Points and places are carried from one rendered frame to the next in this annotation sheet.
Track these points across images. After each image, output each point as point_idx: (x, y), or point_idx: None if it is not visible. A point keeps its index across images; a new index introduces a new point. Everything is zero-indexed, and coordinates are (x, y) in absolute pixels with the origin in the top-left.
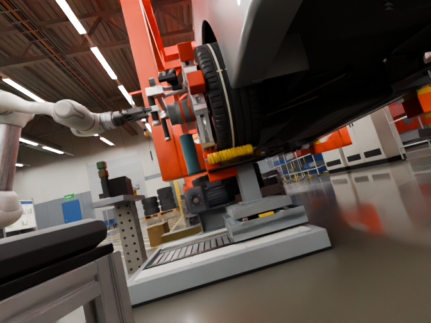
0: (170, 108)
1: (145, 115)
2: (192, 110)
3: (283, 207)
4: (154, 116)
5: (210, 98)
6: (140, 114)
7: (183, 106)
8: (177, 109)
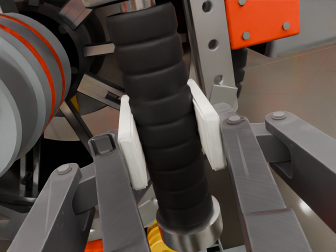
0: (16, 80)
1: (89, 189)
2: (65, 88)
3: (211, 251)
4: (208, 179)
5: (237, 69)
6: (138, 210)
7: (51, 69)
8: (45, 89)
